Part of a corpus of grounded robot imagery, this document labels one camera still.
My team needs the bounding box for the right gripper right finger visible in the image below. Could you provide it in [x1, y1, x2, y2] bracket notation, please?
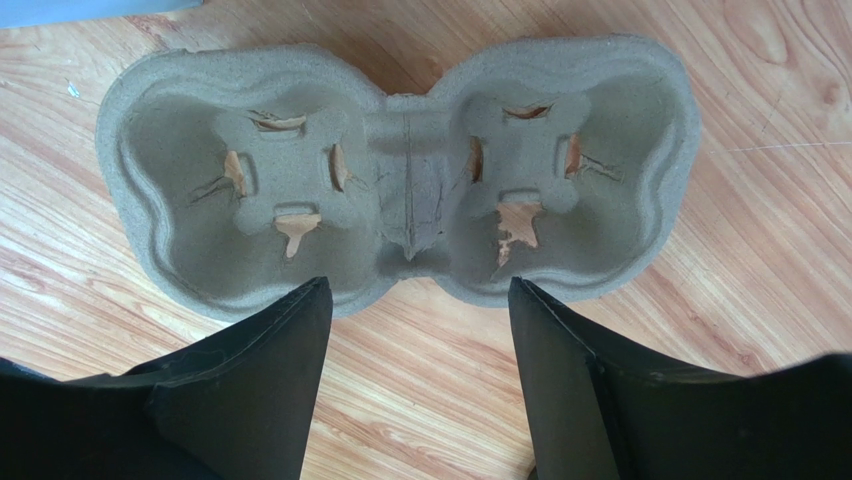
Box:
[508, 277, 851, 479]

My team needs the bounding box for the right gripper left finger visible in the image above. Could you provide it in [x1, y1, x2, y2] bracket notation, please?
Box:
[1, 277, 333, 479]

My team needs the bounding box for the pulp cup carrier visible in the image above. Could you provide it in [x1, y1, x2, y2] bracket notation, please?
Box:
[95, 35, 701, 322]

